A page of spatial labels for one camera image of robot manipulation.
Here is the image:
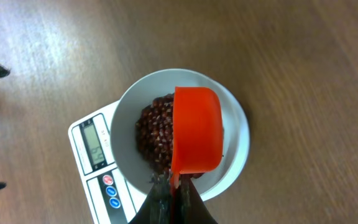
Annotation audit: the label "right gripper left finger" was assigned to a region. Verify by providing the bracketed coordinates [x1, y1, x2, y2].
[129, 172, 173, 224]

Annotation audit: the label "white digital kitchen scale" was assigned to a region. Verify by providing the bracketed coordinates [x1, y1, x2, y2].
[68, 73, 250, 224]

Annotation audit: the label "red beans in bowl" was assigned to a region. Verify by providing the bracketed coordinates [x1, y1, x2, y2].
[135, 93, 174, 174]

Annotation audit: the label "orange measuring scoop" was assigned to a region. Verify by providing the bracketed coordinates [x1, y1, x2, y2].
[171, 86, 224, 188]

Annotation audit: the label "white round bowl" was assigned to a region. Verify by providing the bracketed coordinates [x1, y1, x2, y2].
[110, 68, 239, 197]

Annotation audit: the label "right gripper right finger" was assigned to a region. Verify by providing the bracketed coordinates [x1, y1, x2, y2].
[174, 175, 217, 224]

